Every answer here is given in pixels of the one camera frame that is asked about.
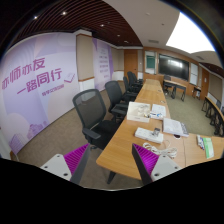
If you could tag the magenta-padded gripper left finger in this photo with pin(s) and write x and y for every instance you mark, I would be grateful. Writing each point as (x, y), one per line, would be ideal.
(76, 158)

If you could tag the large black wall display screen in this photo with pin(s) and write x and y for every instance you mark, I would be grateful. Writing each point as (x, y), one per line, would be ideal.
(173, 66)

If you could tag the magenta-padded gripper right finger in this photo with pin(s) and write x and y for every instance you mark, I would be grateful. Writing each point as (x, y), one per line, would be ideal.
(146, 159)

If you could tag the blue whiteboard marker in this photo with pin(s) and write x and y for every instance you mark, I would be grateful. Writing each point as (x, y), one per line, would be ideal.
(202, 144)

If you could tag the white power strip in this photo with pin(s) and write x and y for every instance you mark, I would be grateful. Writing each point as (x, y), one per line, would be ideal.
(144, 134)

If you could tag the long wooden side table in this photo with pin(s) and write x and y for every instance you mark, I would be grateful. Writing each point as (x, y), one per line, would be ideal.
(215, 108)

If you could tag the black mesh office chair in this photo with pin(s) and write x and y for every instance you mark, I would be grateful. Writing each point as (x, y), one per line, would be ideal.
(132, 78)
(90, 110)
(114, 91)
(127, 85)

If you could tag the black chair behind wooden desk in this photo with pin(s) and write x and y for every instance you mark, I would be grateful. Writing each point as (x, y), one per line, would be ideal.
(167, 78)

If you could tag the white whiteboard eraser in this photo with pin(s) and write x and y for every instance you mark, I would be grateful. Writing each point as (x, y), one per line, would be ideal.
(199, 140)

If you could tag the white open box with bottles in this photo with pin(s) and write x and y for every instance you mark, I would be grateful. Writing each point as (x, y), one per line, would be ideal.
(137, 112)

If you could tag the large bright ceiling light panel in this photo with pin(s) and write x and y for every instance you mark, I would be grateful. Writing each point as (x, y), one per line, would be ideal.
(188, 35)

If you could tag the green and white wall board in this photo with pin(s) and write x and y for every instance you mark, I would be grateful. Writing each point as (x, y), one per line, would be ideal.
(150, 62)

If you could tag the small wooden side desk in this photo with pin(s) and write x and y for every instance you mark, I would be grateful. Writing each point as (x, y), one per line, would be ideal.
(197, 88)

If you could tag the white printed paper sheet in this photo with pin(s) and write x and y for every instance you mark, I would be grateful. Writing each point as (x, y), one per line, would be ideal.
(159, 108)

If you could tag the green booklet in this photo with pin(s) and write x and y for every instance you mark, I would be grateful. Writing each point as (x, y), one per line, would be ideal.
(208, 148)

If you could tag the wooden desk with black legs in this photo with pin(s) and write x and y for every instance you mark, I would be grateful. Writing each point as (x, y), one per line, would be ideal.
(175, 83)

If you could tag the small white and blue carton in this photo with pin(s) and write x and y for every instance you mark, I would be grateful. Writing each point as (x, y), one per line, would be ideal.
(156, 115)

